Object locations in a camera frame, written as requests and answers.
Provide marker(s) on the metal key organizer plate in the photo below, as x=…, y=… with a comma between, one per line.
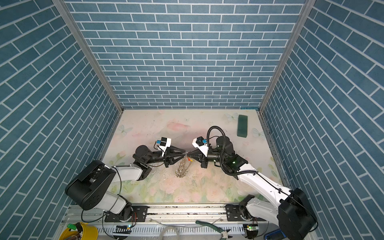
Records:
x=183, y=167

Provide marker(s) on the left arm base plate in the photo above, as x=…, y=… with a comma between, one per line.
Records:
x=134, y=214

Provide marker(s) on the blue device box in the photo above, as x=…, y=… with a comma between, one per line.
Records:
x=275, y=235

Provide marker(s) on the aluminium front rail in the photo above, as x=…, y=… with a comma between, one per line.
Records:
x=180, y=216

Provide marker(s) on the green rectangular block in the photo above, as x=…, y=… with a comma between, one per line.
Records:
x=242, y=129

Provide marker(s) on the clear plastic tube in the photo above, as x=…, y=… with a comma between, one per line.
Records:
x=169, y=232

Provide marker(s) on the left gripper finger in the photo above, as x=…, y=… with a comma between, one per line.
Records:
x=175, y=150
x=178, y=155

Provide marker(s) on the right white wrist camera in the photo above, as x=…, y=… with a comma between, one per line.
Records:
x=201, y=144

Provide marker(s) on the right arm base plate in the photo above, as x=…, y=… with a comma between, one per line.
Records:
x=237, y=213

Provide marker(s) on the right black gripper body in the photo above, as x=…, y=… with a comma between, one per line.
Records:
x=205, y=161

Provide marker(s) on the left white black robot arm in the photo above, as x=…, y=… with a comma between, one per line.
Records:
x=99, y=186

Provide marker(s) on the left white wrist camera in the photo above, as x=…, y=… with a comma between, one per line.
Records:
x=163, y=143

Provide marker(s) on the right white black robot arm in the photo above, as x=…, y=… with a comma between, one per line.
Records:
x=289, y=209

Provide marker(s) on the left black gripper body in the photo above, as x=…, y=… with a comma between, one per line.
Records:
x=167, y=154

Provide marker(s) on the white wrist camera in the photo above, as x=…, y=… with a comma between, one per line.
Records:
x=201, y=144
x=163, y=143

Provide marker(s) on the green-handled pliers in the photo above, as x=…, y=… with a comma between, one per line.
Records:
x=224, y=233

